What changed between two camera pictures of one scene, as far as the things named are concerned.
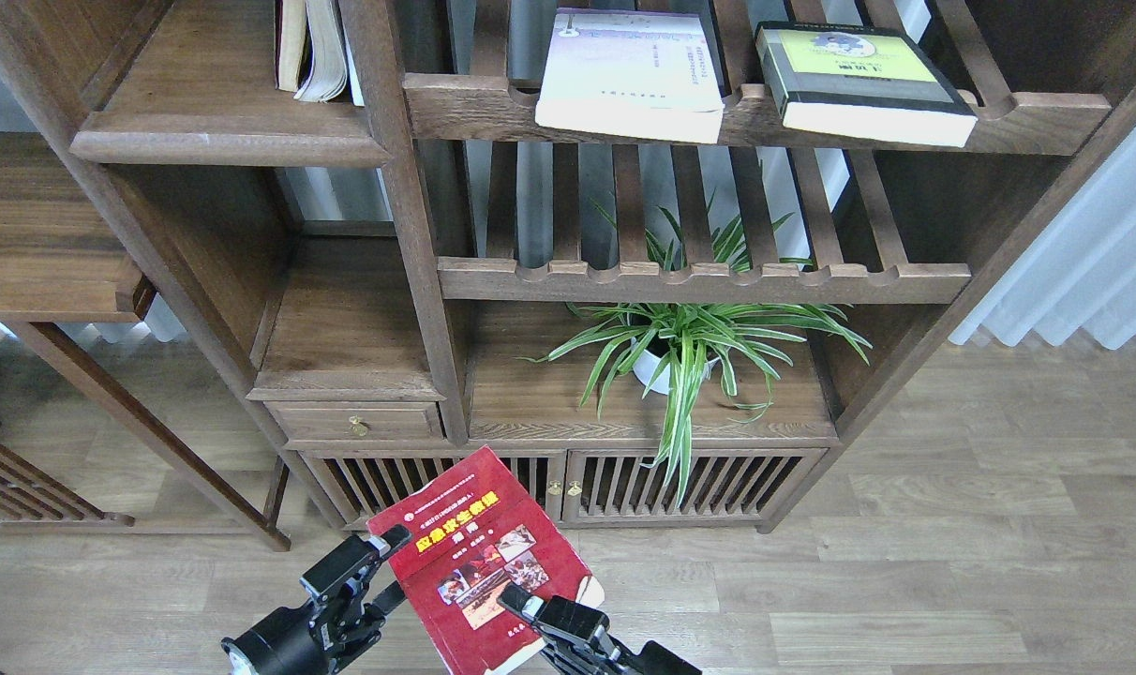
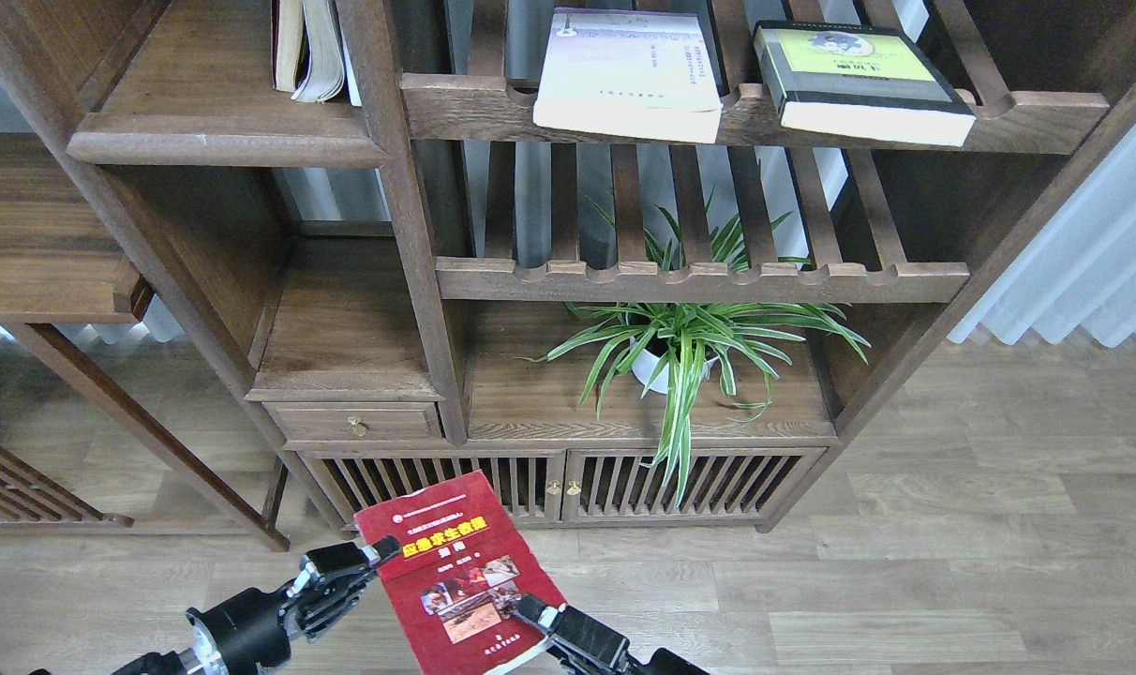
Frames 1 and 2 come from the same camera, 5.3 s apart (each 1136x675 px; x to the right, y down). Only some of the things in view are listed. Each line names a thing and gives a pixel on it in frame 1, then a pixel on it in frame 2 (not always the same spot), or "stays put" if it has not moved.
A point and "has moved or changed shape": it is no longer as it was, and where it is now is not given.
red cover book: [472, 532] has moved or changed shape
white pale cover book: [636, 74] stays put
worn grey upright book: [329, 75] stays put
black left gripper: [316, 637] -> [237, 634]
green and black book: [862, 82] stays put
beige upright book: [291, 20] stays put
